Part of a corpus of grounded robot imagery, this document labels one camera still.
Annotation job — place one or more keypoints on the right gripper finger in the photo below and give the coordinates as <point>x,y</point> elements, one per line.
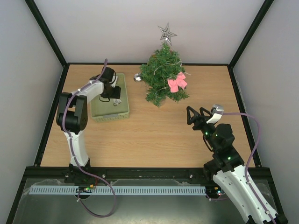
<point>192,115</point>
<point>203,112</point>

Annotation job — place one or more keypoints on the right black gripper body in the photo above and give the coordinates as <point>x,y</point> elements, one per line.
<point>200,121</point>

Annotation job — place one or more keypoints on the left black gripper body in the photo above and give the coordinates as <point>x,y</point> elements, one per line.
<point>113,94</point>

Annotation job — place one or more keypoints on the green plastic basket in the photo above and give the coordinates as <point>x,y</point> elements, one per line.
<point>103,110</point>

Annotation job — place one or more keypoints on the silver ball ornament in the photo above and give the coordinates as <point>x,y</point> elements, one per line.
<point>137,77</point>

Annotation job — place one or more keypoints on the pink ornaments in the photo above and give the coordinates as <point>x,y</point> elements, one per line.
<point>178,82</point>

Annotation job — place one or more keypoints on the small green christmas tree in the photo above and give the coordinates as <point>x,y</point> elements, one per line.
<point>163,64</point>

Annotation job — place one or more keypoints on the silver star ornament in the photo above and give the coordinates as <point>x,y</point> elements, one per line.
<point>167,35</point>

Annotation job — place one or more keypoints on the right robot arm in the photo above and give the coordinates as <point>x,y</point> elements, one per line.
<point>228,170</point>

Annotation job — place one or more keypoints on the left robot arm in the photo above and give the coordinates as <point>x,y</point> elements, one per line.
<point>72,113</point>

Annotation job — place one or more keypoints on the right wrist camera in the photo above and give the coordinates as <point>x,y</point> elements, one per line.
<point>216,114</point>

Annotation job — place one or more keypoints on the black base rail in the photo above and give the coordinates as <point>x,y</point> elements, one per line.
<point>189,175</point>

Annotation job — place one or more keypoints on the white slotted cable duct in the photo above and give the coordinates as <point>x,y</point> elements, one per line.
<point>120,190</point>

